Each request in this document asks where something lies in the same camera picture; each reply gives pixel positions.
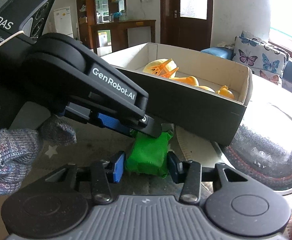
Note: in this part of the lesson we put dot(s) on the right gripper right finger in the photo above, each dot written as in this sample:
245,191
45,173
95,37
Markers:
188,173

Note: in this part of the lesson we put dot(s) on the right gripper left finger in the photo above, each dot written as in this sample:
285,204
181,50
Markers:
103,173

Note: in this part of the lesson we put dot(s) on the green bean bag toy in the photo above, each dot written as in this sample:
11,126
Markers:
149,155

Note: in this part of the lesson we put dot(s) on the orange plastic toy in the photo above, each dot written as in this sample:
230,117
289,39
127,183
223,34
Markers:
162,67

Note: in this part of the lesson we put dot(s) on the left gloved hand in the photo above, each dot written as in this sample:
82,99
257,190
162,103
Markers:
21,145

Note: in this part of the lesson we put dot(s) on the white refrigerator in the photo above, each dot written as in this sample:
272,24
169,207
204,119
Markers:
63,23

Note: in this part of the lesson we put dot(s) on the black cardboard box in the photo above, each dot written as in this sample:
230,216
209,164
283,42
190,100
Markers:
201,112

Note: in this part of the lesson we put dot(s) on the round induction cooktop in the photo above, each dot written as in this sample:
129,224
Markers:
261,147

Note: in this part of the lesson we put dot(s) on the wooden cabinet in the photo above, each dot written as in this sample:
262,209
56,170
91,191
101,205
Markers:
92,12

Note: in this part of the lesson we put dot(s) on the wooden side table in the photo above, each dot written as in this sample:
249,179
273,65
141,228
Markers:
119,32

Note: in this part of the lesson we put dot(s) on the blue sofa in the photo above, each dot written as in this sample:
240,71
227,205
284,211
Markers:
227,53

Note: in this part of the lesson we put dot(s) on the butterfly print pillow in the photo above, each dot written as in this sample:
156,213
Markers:
263,59

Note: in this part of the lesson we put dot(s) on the brown wooden door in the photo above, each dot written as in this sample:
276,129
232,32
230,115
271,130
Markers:
187,23

